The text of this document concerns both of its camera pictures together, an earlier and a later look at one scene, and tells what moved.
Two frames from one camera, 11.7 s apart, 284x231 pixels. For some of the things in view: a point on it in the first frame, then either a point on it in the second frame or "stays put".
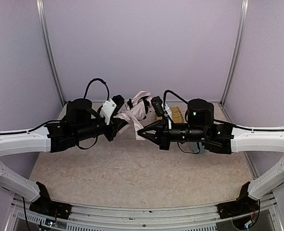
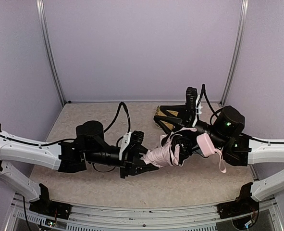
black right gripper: [163, 134] → [191, 111]
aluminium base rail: [19, 216] stays put
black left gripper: [111, 130] → [128, 159]
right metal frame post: [240, 33] stays put
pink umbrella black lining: [134, 111] → [177, 147]
